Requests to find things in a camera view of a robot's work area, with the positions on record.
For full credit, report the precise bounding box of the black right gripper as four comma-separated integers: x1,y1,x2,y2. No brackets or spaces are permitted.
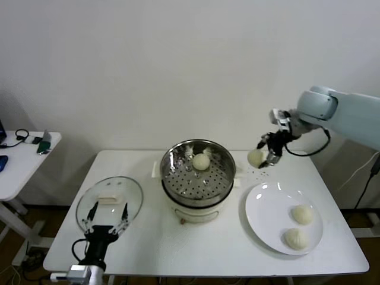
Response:
256,130,293,169

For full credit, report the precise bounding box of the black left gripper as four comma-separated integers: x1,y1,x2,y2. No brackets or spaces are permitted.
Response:
79,202,131,265

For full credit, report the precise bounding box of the white steamed baozi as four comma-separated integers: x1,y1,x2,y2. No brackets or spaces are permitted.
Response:
281,227,308,250
290,204,315,226
192,153,211,172
247,149,268,169

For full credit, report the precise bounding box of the glass lid with cream handle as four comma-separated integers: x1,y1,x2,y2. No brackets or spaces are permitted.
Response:
75,176,144,235

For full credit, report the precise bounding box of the perforated stainless steamer basket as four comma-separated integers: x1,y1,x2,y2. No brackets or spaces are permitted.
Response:
161,138,238,208

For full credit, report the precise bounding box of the white round plate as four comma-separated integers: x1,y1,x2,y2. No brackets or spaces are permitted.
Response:
245,181,324,256

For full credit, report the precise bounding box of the white electric cooking pot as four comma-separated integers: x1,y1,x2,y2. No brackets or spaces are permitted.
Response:
151,160,246,225

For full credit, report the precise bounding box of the green plastic tool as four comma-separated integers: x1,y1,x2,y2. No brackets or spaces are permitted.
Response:
36,138,53,156

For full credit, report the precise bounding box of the white side table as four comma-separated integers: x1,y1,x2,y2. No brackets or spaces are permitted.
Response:
0,130,62,267

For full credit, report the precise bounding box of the white shelf unit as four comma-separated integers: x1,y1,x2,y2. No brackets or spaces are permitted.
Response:
369,109,380,131

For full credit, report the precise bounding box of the dark laptop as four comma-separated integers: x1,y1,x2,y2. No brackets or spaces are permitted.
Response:
0,117,8,146

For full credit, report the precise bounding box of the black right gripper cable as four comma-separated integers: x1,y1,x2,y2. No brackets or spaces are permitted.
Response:
284,126,332,157

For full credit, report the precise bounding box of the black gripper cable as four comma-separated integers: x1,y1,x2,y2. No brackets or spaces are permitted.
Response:
284,126,332,157
72,238,90,262

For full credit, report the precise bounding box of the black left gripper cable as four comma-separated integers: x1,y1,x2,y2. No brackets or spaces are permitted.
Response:
72,238,90,262

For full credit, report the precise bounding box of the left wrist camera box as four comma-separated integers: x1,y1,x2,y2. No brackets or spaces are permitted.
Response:
49,264,93,281

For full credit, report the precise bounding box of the power strip with cables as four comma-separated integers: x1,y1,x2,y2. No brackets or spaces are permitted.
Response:
22,251,50,265

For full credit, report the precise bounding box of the thin white cable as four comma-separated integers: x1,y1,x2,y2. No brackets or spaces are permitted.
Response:
338,151,380,192

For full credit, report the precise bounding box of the black cable with adapter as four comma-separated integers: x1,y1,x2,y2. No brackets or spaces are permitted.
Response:
354,160,380,210

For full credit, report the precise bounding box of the black headset with cable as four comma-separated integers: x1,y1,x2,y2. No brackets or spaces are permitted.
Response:
0,128,31,148

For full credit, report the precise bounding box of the white stand frame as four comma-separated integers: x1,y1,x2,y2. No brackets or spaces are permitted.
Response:
350,212,380,239

